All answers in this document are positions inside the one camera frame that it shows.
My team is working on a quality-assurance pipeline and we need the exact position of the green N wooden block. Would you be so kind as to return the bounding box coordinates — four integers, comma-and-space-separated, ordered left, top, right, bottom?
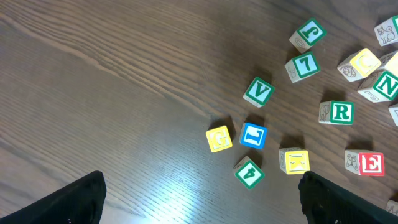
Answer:
358, 70, 397, 103

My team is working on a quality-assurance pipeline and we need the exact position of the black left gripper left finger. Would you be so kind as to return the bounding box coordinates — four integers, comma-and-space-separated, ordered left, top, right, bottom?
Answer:
1, 170, 106, 224

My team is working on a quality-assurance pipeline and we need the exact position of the yellow C wooden block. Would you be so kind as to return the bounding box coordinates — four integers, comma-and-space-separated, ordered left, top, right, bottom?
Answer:
337, 48, 381, 82

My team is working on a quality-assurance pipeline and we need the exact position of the green J wooden block left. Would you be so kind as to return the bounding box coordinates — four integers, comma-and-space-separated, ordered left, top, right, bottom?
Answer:
289, 18, 327, 54

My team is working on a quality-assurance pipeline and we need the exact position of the red E wooden block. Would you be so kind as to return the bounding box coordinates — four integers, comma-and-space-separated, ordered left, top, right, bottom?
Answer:
345, 149, 385, 177

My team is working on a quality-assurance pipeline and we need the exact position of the green Z wooden block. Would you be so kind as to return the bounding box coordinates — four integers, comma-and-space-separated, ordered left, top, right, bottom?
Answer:
374, 16, 398, 46

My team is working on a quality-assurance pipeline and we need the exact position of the green 4 wooden block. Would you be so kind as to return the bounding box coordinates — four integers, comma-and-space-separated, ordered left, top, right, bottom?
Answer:
233, 156, 265, 190

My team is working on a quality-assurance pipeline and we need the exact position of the green 7 wooden block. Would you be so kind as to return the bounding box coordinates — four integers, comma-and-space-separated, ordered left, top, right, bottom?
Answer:
285, 52, 320, 83

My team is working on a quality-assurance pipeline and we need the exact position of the yellow G wooden block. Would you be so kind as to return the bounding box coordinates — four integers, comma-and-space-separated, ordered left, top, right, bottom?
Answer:
206, 126, 233, 152

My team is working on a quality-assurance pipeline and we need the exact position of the yellow K wooden block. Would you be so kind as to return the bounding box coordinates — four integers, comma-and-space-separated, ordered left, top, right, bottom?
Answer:
279, 147, 310, 175

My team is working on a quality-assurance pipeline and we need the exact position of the blue P wooden block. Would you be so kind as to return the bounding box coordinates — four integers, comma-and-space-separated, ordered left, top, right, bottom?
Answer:
389, 104, 398, 126

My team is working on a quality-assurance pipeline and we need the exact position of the green R wooden block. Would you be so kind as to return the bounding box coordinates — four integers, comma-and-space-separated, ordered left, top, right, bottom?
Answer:
318, 100, 355, 125

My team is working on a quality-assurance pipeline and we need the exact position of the yellow block behind N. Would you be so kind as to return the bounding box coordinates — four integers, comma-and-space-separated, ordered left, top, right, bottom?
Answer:
378, 51, 398, 76

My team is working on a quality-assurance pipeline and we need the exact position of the green V wooden block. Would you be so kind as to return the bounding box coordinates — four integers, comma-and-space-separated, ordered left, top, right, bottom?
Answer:
243, 77, 275, 108

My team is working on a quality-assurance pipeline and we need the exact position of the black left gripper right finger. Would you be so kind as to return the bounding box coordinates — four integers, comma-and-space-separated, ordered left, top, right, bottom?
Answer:
298, 171, 397, 224

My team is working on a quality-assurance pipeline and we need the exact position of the blue L wooden block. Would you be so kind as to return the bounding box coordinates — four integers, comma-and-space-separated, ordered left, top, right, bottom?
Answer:
239, 123, 268, 150

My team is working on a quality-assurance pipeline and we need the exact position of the red A wooden block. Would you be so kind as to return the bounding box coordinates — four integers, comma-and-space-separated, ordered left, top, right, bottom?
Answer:
385, 200, 398, 216

